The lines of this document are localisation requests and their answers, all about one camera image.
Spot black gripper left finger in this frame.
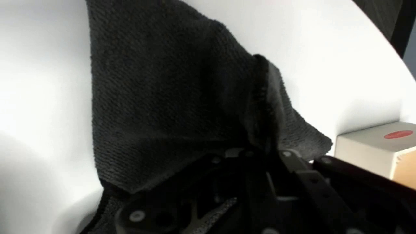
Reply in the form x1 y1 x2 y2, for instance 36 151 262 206
114 149 245 234

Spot black towel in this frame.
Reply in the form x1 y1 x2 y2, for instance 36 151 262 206
81 0 334 234

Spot wooden shape sorter cube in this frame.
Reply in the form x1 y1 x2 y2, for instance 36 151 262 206
334 120 416 192

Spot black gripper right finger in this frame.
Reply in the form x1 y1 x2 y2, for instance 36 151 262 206
278 149 416 234

